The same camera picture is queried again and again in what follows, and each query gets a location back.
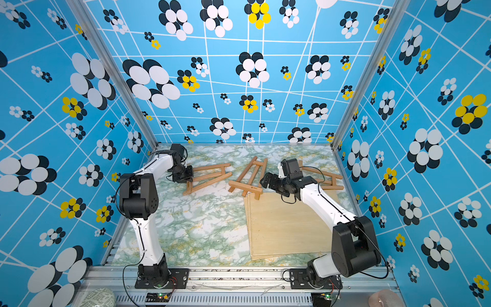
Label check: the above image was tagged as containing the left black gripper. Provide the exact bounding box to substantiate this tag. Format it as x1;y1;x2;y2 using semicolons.
171;165;194;184

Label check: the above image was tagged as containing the wooden easel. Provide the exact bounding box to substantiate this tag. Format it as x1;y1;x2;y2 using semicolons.
183;163;232;196
228;156;269;200
299;160;344;191

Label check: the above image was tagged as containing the plywood board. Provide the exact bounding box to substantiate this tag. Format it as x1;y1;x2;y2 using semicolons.
244;193;332;260

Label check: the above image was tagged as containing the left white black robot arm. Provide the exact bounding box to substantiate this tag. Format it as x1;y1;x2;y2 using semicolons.
117;144;193;289

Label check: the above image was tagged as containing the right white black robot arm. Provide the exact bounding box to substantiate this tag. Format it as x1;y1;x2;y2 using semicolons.
260;159;383;289

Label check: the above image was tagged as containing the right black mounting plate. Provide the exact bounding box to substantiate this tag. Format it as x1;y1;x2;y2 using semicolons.
288;267;343;291

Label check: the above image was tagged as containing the black mounting plate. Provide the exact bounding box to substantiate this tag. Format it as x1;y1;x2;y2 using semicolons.
288;267;343;291
135;267;189;290

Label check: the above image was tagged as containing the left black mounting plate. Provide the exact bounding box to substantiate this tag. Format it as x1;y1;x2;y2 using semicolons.
135;267;189;290

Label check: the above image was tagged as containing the green patterned round object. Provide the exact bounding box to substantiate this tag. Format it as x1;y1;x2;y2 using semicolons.
79;288;116;307

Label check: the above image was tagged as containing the pink round object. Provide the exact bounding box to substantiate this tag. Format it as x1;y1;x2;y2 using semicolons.
368;289;405;307

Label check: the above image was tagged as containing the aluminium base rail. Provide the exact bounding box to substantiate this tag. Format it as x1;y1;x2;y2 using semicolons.
72;266;406;306

